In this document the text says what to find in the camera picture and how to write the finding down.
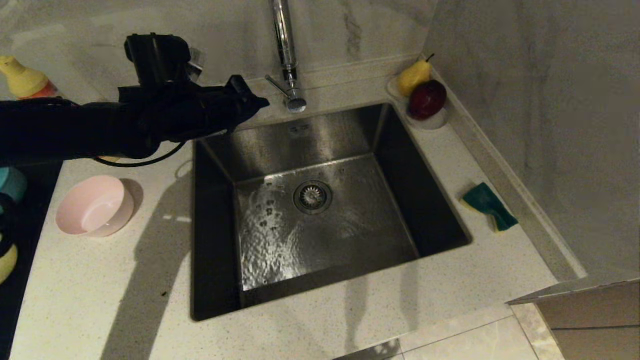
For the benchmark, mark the yellow pear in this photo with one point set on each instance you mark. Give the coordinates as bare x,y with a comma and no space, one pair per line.
412,77

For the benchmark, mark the stainless steel sink basin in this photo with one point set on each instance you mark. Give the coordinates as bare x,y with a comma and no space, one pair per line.
350,240

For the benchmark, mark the yellow green sponge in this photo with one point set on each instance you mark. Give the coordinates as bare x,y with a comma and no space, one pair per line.
485,200

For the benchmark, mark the orange yellow detergent bottle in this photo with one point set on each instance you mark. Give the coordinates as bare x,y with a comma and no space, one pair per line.
25,82

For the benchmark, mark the pink plastic bowl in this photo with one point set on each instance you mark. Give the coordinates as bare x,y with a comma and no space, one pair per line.
95,207

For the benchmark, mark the light wooden cabinet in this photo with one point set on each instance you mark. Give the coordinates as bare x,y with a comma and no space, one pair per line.
595,320

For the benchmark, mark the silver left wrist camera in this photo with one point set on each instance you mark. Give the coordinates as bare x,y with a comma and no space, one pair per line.
196,62

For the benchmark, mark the yellow plastic bowl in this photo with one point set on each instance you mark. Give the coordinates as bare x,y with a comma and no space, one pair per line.
7,262

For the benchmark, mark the small white fruit dish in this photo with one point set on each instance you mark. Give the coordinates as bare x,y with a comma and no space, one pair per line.
435,124

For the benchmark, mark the dark red apple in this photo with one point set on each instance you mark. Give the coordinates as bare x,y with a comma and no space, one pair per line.
427,100

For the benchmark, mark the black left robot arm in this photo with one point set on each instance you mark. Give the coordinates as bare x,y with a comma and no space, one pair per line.
75,130

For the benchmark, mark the black glass cooktop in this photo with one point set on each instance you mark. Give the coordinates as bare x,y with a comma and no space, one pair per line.
20,280

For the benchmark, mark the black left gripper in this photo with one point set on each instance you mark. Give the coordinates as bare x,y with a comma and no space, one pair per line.
190,112

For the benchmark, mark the chrome faucet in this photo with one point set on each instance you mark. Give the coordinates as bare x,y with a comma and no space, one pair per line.
286,50

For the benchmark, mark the blue plastic bowl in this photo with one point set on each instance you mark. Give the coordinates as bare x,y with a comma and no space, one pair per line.
11,185

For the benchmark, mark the round metal drain strainer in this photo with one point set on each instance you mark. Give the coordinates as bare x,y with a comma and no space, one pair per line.
313,197

